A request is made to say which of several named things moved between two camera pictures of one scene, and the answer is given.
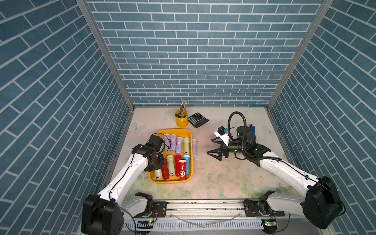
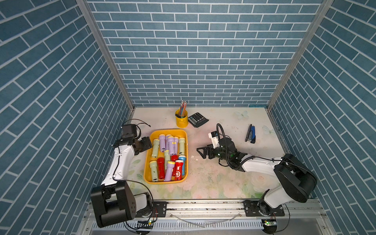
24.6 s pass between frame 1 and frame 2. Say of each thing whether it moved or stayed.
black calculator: stayed
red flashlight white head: moved
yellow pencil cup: stayed
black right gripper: moved
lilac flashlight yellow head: moved
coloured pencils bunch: stayed
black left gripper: moved
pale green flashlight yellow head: moved
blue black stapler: stayed
